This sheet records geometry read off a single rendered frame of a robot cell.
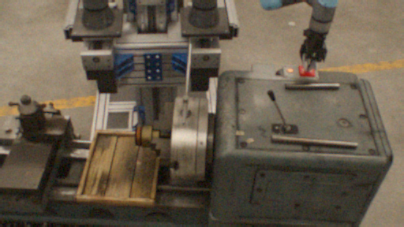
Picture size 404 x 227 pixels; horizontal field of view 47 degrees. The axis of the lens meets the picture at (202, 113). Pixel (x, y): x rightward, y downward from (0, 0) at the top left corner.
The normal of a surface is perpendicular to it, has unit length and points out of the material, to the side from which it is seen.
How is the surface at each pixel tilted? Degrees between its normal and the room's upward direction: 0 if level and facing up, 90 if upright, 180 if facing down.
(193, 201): 0
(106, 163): 0
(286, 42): 0
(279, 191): 90
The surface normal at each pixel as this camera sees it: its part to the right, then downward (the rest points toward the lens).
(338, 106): 0.04, -0.70
